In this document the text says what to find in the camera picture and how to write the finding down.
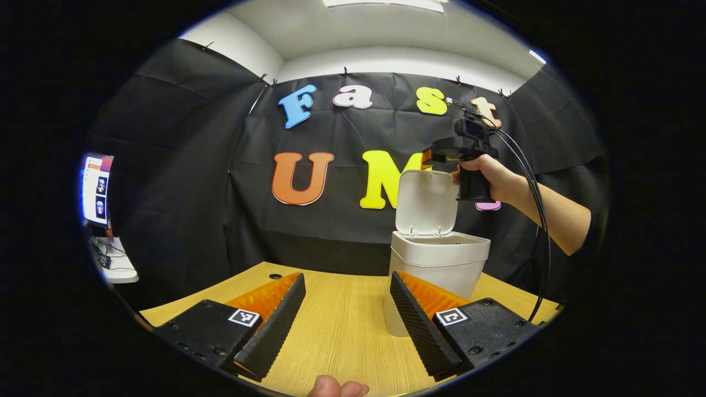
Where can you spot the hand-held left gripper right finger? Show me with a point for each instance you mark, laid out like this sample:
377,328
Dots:
419,331

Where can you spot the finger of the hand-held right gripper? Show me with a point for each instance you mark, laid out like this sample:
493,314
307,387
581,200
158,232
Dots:
427,161

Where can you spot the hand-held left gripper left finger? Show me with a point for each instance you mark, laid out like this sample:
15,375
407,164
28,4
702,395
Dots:
276,331

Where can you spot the white desktop garbage bin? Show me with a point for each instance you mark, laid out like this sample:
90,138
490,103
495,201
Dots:
436,259

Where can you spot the wooden desktop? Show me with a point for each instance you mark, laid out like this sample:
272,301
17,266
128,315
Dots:
342,331

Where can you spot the ceiling light panel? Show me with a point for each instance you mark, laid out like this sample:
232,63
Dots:
386,4
538,56

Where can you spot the white side table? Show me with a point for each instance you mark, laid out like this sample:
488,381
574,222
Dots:
118,270

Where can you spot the black backdrop cloth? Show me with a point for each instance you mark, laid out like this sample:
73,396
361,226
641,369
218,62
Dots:
182,165

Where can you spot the computer monitor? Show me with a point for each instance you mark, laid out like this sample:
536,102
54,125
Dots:
97,190

